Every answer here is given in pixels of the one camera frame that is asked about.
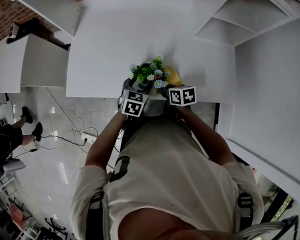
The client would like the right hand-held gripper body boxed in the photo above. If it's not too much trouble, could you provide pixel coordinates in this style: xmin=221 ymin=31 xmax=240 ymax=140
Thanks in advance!
xmin=161 ymin=85 xmax=197 ymax=120

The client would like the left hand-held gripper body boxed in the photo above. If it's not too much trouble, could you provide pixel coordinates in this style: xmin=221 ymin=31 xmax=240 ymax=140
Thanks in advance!
xmin=118 ymin=77 xmax=153 ymax=117

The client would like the artificial flower bouquet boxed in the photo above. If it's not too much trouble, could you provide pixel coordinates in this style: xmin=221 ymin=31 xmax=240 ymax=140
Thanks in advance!
xmin=128 ymin=55 xmax=171 ymax=91

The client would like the person's left forearm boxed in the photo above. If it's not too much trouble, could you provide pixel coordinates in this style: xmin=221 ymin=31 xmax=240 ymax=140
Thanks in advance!
xmin=84 ymin=111 xmax=127 ymax=170

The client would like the person's right forearm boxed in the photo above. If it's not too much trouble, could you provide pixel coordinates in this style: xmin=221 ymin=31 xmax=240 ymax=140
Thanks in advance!
xmin=177 ymin=106 xmax=237 ymax=166

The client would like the white power strip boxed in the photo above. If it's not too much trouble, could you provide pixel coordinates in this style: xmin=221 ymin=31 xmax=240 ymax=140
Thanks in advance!
xmin=81 ymin=131 xmax=97 ymax=145

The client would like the person's beige shirt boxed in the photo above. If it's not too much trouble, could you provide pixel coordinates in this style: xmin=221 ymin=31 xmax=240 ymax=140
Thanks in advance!
xmin=69 ymin=118 xmax=266 ymax=240

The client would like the tall white wardrobe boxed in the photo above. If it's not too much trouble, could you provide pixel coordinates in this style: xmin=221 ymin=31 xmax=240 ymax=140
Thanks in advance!
xmin=214 ymin=13 xmax=300 ymax=200

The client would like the white shelf hutch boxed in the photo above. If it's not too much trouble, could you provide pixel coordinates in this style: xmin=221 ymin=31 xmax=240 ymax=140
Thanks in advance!
xmin=0 ymin=0 xmax=300 ymax=47

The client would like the black and white device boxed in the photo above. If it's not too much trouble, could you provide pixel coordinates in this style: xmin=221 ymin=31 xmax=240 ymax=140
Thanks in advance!
xmin=6 ymin=17 xmax=41 ymax=45

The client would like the white side cabinet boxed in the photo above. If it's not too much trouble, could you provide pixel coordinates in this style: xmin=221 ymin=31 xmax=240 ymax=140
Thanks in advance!
xmin=0 ymin=32 xmax=70 ymax=94

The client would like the grey office chair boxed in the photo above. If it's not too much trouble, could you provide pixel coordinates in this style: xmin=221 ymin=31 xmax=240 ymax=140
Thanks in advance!
xmin=2 ymin=157 xmax=27 ymax=172

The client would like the dark framed window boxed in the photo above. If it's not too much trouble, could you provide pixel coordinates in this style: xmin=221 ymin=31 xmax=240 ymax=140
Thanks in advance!
xmin=261 ymin=173 xmax=295 ymax=222

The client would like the white floor cable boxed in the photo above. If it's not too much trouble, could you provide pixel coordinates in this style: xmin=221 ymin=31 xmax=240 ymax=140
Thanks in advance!
xmin=44 ymin=86 xmax=100 ymax=182

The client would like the black chest strap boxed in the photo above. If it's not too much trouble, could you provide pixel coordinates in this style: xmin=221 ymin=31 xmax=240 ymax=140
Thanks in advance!
xmin=109 ymin=156 xmax=130 ymax=184

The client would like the black floor cable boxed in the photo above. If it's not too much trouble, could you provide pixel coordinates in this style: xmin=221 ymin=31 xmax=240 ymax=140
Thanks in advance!
xmin=12 ymin=133 xmax=88 ymax=160

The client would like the grey black shoulder strap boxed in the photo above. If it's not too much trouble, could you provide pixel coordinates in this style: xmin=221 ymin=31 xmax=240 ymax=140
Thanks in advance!
xmin=86 ymin=191 xmax=111 ymax=240
xmin=236 ymin=191 xmax=255 ymax=235

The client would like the grey headset frame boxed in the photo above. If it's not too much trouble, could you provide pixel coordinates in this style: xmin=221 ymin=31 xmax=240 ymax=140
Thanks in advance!
xmin=233 ymin=215 xmax=300 ymax=240

